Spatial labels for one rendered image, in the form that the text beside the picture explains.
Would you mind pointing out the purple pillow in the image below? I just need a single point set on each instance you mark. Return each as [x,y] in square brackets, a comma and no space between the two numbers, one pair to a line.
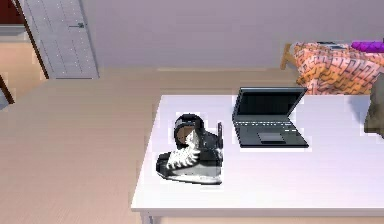
[368,46]

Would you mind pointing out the bed with orange patterned blanket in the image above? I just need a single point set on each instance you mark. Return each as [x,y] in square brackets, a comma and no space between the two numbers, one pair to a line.
[336,70]

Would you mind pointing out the black laptop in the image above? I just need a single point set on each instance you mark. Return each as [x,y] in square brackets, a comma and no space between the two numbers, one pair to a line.
[266,126]

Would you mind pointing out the white room door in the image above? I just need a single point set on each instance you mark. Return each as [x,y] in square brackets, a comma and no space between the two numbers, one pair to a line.
[63,43]

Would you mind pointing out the black ice skate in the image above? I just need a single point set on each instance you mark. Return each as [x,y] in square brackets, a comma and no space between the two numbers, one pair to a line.
[193,160]

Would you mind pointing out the grey-brown lumpy object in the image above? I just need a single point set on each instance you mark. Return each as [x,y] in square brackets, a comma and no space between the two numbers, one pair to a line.
[376,110]

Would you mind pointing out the white table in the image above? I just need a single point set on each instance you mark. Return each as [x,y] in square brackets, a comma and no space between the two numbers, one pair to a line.
[266,180]

